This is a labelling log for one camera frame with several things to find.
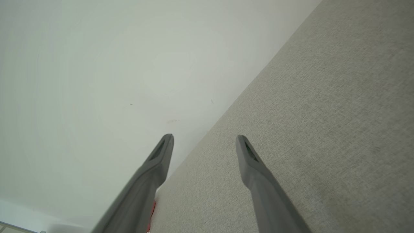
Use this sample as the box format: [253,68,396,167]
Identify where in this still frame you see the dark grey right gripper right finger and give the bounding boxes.
[235,135,312,233]

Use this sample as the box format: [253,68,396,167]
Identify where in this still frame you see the red shorts with white trim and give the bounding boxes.
[147,200,157,233]

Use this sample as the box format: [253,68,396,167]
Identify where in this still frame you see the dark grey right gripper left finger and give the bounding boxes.
[91,134,174,233]

